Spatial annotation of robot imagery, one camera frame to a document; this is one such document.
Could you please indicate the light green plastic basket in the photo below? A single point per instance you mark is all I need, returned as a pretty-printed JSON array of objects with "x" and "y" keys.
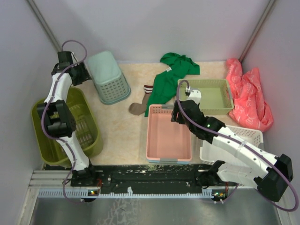
[{"x": 215, "y": 94}]

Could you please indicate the pink plastic basket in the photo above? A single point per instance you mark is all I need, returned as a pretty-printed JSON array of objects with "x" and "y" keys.
[{"x": 166, "y": 139}]

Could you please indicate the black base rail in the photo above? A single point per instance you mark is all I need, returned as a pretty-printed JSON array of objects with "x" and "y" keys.
[{"x": 151, "y": 179}]

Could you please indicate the pink plastic bag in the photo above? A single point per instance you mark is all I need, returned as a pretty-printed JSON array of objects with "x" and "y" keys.
[{"x": 250, "y": 108}]

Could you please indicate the white plastic basket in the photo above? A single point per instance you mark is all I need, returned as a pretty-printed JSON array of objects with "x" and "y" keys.
[{"x": 217, "y": 150}]

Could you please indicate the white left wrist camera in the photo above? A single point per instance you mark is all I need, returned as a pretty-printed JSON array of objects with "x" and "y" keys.
[{"x": 75, "y": 58}]

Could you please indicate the green shirt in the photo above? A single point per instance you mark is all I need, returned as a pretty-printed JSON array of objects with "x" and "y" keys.
[{"x": 166, "y": 83}]

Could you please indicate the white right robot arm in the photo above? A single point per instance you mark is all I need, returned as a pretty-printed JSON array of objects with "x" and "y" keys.
[{"x": 269, "y": 174}]

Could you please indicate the brown striped sock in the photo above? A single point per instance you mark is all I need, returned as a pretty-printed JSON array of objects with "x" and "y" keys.
[{"x": 140, "y": 108}]

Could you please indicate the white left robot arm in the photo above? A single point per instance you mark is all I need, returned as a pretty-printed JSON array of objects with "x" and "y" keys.
[{"x": 57, "y": 121}]

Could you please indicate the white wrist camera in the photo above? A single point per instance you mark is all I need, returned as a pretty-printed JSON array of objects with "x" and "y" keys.
[
  {"x": 75, "y": 58},
  {"x": 193, "y": 94}
]

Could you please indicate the light blue laundry basket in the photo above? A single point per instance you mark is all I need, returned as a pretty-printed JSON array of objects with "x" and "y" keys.
[{"x": 108, "y": 78}]

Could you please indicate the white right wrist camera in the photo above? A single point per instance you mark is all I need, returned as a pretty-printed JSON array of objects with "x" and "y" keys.
[{"x": 193, "y": 94}]

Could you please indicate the olive green laundry basket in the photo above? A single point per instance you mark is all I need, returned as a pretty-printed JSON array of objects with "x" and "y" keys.
[{"x": 87, "y": 131}]

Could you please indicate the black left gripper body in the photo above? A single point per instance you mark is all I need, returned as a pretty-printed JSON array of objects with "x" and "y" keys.
[{"x": 79, "y": 78}]

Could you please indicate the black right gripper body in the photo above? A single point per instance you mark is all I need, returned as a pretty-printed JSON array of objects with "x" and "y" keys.
[{"x": 181, "y": 120}]

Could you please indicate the white slotted cable duct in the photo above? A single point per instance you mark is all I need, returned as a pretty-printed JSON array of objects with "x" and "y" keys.
[{"x": 90, "y": 193}]

